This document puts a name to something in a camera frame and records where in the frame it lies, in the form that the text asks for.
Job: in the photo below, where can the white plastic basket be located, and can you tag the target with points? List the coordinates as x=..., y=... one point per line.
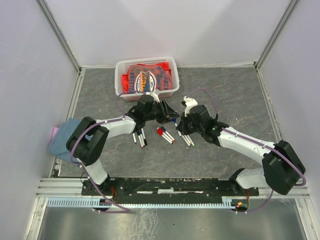
x=122, y=67

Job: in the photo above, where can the uncapped white marker black end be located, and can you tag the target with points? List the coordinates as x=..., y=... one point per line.
x=143, y=137

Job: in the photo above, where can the white marker yellow cap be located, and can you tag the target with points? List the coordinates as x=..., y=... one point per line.
x=188, y=140

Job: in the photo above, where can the white marker dark blue cap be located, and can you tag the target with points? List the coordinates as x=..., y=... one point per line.
x=175, y=122

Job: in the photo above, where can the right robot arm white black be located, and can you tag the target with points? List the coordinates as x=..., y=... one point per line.
x=281, y=168

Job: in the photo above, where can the pink cloth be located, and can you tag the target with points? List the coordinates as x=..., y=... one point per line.
x=54, y=132

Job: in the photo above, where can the circuit board with leds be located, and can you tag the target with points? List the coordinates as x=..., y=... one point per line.
x=242, y=206

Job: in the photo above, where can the white marker blue eraser cap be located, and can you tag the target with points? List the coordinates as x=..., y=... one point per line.
x=184, y=138

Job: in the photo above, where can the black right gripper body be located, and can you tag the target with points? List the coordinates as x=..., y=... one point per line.
x=188, y=126

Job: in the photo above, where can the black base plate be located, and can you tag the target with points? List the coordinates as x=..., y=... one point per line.
x=252, y=192

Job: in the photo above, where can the aluminium frame rail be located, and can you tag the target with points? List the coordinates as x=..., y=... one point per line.
x=124, y=186

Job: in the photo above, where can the white marker red eraser cap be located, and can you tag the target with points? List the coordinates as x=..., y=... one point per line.
x=167, y=134

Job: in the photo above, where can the orange printed cloth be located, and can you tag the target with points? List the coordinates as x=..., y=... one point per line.
x=148, y=77

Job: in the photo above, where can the blue slotted cable duct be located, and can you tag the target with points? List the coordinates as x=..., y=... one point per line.
x=77, y=202

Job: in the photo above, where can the white marker green cap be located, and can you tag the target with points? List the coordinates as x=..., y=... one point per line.
x=190, y=140

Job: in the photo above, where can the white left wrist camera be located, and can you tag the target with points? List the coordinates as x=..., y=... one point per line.
x=155, y=95

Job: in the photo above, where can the uncapped white marker red end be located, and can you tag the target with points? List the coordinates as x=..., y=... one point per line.
x=141, y=141

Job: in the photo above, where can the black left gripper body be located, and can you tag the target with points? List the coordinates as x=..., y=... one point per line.
x=156, y=113

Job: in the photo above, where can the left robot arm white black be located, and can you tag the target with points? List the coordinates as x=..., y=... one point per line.
x=87, y=141

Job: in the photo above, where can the blue cloth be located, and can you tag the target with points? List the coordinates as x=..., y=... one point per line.
x=57, y=146

